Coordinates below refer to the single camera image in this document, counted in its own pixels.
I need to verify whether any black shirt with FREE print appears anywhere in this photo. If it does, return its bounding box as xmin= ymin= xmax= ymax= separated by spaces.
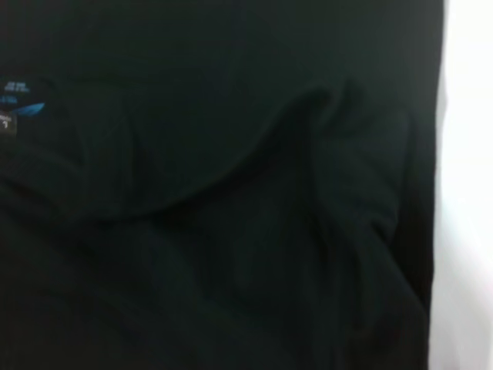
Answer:
xmin=0 ymin=0 xmax=450 ymax=370

